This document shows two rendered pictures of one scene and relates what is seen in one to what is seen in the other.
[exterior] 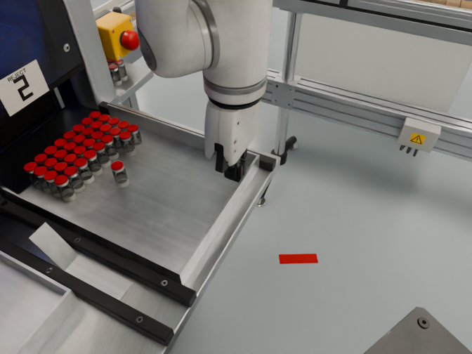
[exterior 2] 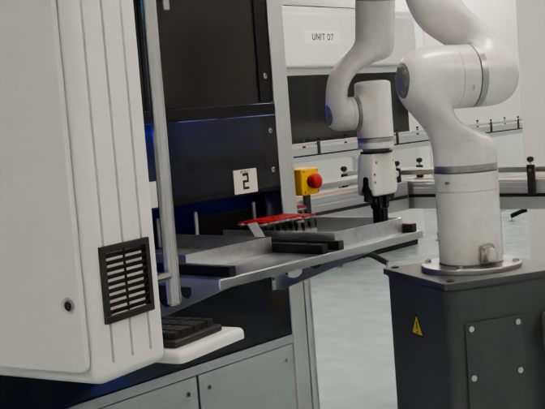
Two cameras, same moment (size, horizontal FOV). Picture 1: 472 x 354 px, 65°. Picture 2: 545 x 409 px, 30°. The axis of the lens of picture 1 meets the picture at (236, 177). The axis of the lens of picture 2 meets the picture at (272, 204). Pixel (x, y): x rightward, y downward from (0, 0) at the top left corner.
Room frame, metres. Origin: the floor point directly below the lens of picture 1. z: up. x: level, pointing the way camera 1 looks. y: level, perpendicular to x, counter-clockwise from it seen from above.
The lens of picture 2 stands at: (-1.91, -0.37, 1.18)
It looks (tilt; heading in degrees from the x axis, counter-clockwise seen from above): 5 degrees down; 15
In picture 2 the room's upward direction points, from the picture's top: 4 degrees counter-clockwise
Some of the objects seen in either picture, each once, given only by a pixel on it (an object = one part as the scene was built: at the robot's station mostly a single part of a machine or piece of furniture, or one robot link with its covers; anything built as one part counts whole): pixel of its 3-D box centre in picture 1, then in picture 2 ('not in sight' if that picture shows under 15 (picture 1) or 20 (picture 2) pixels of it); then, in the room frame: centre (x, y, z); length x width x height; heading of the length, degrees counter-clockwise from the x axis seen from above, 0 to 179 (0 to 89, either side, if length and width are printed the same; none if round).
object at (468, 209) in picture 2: not in sight; (468, 219); (0.05, -0.23, 0.95); 0.19 x 0.19 x 0.18
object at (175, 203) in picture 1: (138, 178); (312, 230); (0.44, 0.17, 0.90); 0.34 x 0.26 x 0.04; 63
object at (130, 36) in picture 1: (128, 39); (314, 181); (0.74, 0.22, 0.99); 0.04 x 0.04 x 0.04; 63
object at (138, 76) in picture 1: (114, 78); not in sight; (0.79, 0.30, 0.87); 0.14 x 0.13 x 0.02; 63
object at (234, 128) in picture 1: (234, 117); (377, 170); (0.43, 0.00, 1.03); 0.10 x 0.08 x 0.11; 154
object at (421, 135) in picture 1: (418, 135); not in sight; (1.02, -0.65, 0.50); 0.12 x 0.05 x 0.09; 63
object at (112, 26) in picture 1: (112, 35); (301, 181); (0.76, 0.27, 1.00); 0.08 x 0.07 x 0.07; 63
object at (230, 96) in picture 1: (235, 79); (376, 144); (0.43, 0.00, 1.09); 0.09 x 0.08 x 0.03; 154
